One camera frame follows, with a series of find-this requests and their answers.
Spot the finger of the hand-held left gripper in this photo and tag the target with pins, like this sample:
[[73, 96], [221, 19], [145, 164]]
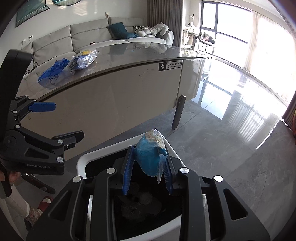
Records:
[[67, 137], [44, 107]]

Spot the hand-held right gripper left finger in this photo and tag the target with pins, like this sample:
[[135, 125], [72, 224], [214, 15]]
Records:
[[128, 172]]

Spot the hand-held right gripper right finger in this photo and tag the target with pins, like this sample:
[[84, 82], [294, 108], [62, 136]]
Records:
[[168, 177]]

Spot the blue plastic bag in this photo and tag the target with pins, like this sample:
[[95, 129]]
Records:
[[149, 157], [52, 73]]

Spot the black tape roll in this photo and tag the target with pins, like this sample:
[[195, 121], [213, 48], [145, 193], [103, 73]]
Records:
[[145, 197]]

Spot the white trash bin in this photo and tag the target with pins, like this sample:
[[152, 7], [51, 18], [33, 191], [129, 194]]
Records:
[[99, 156]]

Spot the person's left hand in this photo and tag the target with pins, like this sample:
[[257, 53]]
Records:
[[14, 179]]

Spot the black chair base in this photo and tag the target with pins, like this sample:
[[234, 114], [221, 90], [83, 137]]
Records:
[[39, 184]]

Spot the grey fabric sofa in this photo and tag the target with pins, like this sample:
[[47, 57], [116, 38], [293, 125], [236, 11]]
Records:
[[55, 39]]

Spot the clear printed plastic bag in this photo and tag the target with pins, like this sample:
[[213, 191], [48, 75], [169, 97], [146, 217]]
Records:
[[84, 60]]

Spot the grey oval table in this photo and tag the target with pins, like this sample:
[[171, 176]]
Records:
[[115, 97]]

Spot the red slipper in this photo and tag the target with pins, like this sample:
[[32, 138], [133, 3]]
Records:
[[45, 202]]

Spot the person's leg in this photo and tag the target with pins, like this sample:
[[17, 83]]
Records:
[[20, 204]]

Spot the large teal pillow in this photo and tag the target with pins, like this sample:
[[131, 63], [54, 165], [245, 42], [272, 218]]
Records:
[[118, 30]]

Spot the small teal pillow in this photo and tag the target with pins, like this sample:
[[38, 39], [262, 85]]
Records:
[[132, 35]]

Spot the flower patterned pillow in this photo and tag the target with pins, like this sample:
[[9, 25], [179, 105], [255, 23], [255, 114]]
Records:
[[140, 28]]

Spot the dark side curtain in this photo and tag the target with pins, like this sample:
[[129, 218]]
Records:
[[290, 113]]

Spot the white plush toy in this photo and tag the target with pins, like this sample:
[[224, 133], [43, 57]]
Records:
[[157, 29]]

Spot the cluttered chair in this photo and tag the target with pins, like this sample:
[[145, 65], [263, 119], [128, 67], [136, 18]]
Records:
[[205, 40]]

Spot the white desk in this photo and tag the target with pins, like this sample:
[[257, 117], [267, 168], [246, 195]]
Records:
[[190, 32]]

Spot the brown curtain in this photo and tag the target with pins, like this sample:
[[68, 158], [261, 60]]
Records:
[[164, 18]]

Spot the white sheer curtain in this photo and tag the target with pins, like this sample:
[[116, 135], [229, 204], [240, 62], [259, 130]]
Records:
[[270, 58]]

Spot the dark framed window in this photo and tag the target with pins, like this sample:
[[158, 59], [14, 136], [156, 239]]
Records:
[[226, 30]]

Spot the teal curved wall art panel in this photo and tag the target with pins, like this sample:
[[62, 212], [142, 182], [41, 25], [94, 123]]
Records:
[[32, 12]]

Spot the round deer wall art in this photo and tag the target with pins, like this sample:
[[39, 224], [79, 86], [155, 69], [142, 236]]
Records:
[[67, 1]]

